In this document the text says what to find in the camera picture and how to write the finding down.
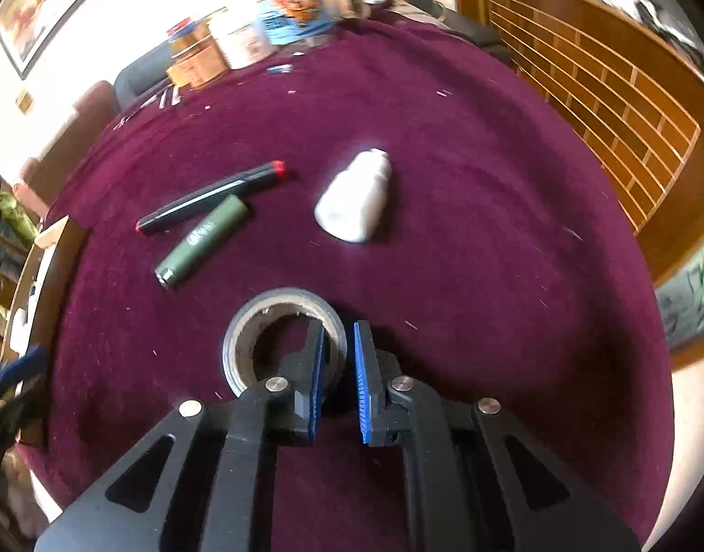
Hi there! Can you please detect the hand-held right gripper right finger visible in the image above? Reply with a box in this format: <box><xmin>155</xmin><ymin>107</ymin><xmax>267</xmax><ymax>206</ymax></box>
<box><xmin>353</xmin><ymin>322</ymin><xmax>641</xmax><ymax>552</ymax></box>

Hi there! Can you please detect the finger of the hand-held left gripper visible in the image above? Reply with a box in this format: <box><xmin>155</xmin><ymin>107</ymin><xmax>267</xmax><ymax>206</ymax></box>
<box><xmin>0</xmin><ymin>345</ymin><xmax>49</xmax><ymax>392</ymax></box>

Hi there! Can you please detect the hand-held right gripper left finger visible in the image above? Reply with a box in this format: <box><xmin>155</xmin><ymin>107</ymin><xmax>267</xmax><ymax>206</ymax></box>
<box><xmin>34</xmin><ymin>320</ymin><xmax>331</xmax><ymax>552</ymax></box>

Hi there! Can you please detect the black tape roll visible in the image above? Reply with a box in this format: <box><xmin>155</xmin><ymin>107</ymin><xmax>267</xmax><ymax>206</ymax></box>
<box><xmin>222</xmin><ymin>287</ymin><xmax>348</xmax><ymax>399</ymax></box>

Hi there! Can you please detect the wooden box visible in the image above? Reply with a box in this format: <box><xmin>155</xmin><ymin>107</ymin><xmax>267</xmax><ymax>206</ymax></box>
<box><xmin>1</xmin><ymin>215</ymin><xmax>91</xmax><ymax>369</ymax></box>

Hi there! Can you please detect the wooden cabinet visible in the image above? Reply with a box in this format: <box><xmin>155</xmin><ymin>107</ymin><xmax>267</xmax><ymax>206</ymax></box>
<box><xmin>0</xmin><ymin>161</ymin><xmax>36</xmax><ymax>323</ymax></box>

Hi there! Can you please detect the white dropper bottle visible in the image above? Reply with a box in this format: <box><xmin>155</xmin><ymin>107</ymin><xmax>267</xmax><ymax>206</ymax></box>
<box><xmin>314</xmin><ymin>148</ymin><xmax>393</xmax><ymax>243</ymax></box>

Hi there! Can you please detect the green lighter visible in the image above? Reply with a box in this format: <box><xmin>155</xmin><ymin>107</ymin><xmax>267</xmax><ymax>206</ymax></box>
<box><xmin>155</xmin><ymin>195</ymin><xmax>250</xmax><ymax>291</ymax></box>

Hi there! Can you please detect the black marker pen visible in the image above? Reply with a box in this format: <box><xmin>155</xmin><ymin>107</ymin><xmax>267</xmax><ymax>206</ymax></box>
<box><xmin>136</xmin><ymin>160</ymin><xmax>289</xmax><ymax>236</ymax></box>

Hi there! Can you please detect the brown chair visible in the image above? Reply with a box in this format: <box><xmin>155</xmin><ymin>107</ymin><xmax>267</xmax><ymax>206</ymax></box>
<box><xmin>12</xmin><ymin>80</ymin><xmax>120</xmax><ymax>222</ymax></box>

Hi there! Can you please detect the red thin pen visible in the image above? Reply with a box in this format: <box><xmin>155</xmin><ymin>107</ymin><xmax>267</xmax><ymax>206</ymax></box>
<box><xmin>115</xmin><ymin>100</ymin><xmax>160</xmax><ymax>128</ymax></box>

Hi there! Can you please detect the black chair back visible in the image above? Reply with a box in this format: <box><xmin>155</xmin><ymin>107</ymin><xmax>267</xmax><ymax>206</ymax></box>
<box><xmin>113</xmin><ymin>49</ymin><xmax>180</xmax><ymax>110</ymax></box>

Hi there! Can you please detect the green patterned cloth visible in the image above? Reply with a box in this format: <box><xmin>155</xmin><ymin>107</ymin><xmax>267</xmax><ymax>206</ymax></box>
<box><xmin>653</xmin><ymin>247</ymin><xmax>704</xmax><ymax>353</ymax></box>

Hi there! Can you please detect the orange jar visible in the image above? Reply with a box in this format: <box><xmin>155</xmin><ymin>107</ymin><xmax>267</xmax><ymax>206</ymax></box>
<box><xmin>168</xmin><ymin>34</ymin><xmax>229</xmax><ymax>90</ymax></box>

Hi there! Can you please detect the white labelled jar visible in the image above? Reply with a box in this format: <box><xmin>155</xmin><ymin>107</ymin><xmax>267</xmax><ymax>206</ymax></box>
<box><xmin>208</xmin><ymin>8</ymin><xmax>275</xmax><ymax>70</ymax></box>

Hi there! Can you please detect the framed painting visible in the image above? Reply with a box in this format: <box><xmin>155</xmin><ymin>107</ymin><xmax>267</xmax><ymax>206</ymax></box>
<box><xmin>0</xmin><ymin>0</ymin><xmax>134</xmax><ymax>78</ymax></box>

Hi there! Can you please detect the grey cloth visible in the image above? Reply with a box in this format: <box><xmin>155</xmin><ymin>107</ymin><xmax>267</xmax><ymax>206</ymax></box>
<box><xmin>386</xmin><ymin>0</ymin><xmax>502</xmax><ymax>50</ymax></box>

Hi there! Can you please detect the red blue lid jar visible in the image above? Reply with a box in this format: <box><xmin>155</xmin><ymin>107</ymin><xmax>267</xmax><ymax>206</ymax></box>
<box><xmin>166</xmin><ymin>17</ymin><xmax>204</xmax><ymax>48</ymax></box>

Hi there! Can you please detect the wooden brick pattern panel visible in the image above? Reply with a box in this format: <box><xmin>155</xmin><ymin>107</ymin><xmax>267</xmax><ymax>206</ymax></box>
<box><xmin>452</xmin><ymin>0</ymin><xmax>704</xmax><ymax>285</ymax></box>

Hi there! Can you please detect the blue cartoon label jar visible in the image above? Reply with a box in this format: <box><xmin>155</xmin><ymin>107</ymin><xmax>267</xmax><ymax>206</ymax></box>
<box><xmin>254</xmin><ymin>0</ymin><xmax>338</xmax><ymax>47</ymax></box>

